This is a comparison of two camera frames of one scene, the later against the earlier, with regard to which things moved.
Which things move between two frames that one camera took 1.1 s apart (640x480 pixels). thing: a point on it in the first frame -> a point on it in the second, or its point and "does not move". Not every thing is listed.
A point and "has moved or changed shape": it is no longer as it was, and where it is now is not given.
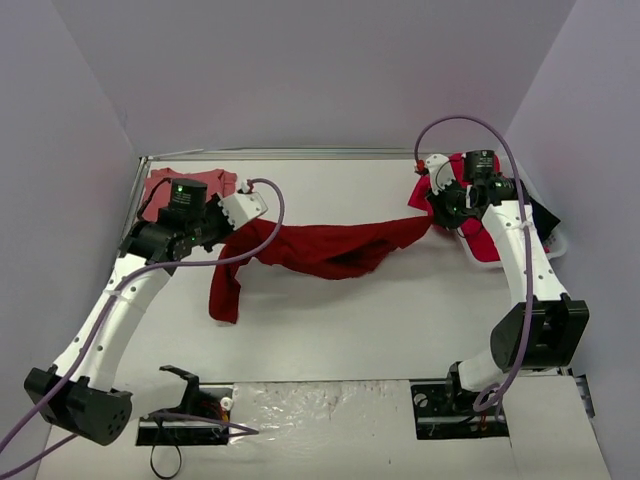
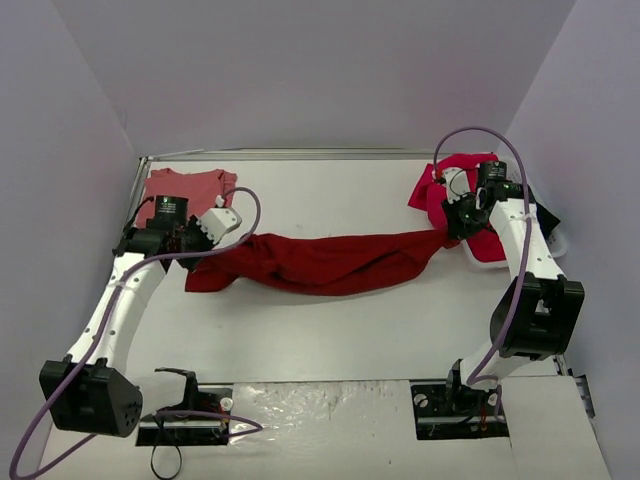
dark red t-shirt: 330,249 has moved or changed shape
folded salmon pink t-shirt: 157,189 does not move
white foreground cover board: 347,431 does not move
